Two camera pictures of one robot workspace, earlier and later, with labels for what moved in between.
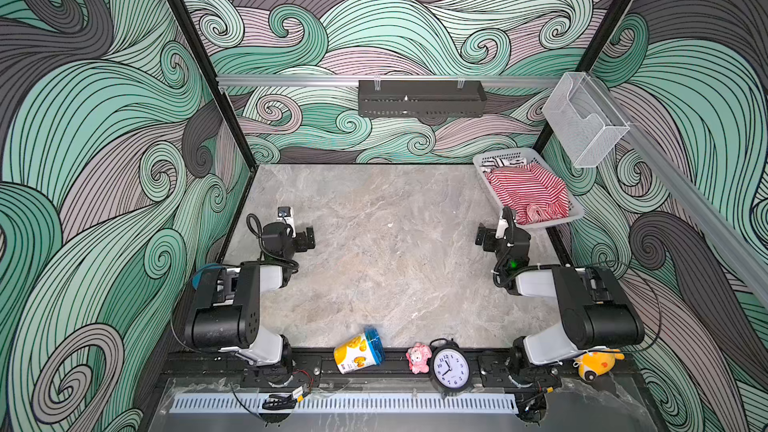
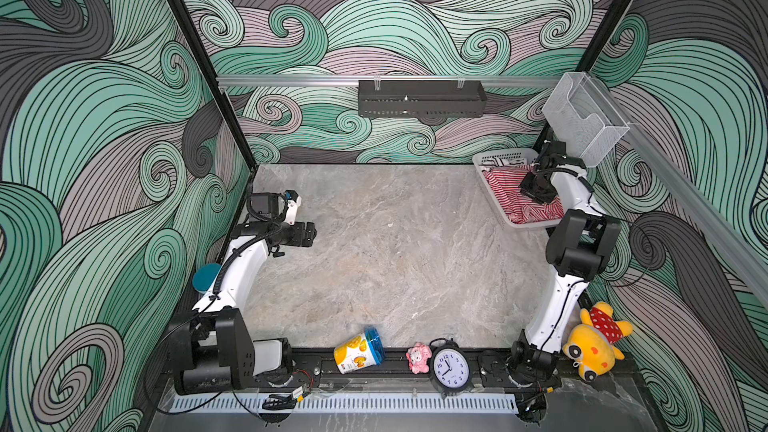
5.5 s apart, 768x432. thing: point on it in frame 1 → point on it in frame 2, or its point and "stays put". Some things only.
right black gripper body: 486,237 → 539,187
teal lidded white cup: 198,273 stays put
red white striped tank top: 532,196 stays put
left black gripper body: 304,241 stays put
